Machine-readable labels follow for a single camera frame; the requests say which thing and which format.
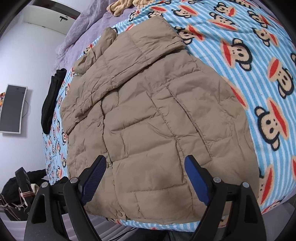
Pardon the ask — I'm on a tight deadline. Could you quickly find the purple duvet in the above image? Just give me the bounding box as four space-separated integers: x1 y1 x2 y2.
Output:
55 1 135 69

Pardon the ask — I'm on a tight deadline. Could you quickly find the beige striped knit garment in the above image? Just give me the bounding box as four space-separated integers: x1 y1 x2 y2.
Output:
106 0 155 16

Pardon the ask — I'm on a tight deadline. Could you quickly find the beige puffer jacket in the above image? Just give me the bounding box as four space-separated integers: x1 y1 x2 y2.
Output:
60 16 259 225

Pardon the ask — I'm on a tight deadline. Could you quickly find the wall mounted monitor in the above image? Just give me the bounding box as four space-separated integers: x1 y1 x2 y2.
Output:
0 84 28 134

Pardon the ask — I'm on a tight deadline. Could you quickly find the black folded garment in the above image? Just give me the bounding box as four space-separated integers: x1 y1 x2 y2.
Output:
41 68 67 135

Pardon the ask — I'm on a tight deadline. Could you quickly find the white door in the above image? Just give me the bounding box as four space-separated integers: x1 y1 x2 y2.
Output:
23 5 75 35

